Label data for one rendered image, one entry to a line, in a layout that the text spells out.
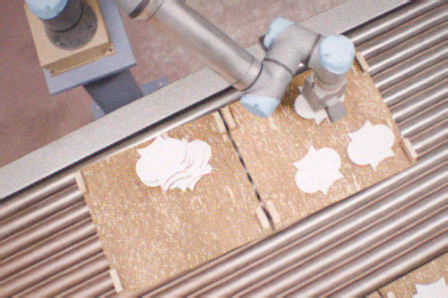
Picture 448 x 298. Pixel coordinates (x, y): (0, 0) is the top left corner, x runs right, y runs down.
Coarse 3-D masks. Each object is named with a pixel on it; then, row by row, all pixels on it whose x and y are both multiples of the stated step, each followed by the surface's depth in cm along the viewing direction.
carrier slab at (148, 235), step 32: (192, 128) 135; (128, 160) 133; (224, 160) 132; (96, 192) 131; (128, 192) 131; (160, 192) 130; (192, 192) 130; (224, 192) 130; (96, 224) 129; (128, 224) 129; (160, 224) 128; (192, 224) 128; (224, 224) 128; (256, 224) 127; (128, 256) 127; (160, 256) 126; (192, 256) 126; (128, 288) 124
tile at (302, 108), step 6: (300, 90) 134; (300, 96) 134; (342, 96) 133; (300, 102) 133; (306, 102) 133; (300, 108) 133; (306, 108) 133; (300, 114) 132; (306, 114) 132; (312, 114) 132; (318, 114) 132; (324, 114) 132; (318, 120) 132
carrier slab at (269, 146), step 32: (288, 96) 136; (352, 96) 135; (256, 128) 134; (288, 128) 134; (320, 128) 133; (352, 128) 133; (256, 160) 132; (288, 160) 131; (384, 160) 130; (416, 160) 130; (288, 192) 129; (320, 192) 129; (352, 192) 128
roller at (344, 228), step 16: (432, 176) 130; (400, 192) 130; (416, 192) 129; (368, 208) 129; (384, 208) 129; (336, 224) 129; (352, 224) 128; (368, 224) 129; (304, 240) 129; (320, 240) 127; (336, 240) 128; (288, 256) 127; (304, 256) 127; (256, 272) 126; (272, 272) 126; (224, 288) 125; (240, 288) 125
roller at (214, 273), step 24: (408, 168) 131; (360, 192) 130; (384, 192) 131; (312, 216) 129; (336, 216) 129; (264, 240) 129; (288, 240) 128; (216, 264) 128; (240, 264) 127; (168, 288) 127; (192, 288) 126
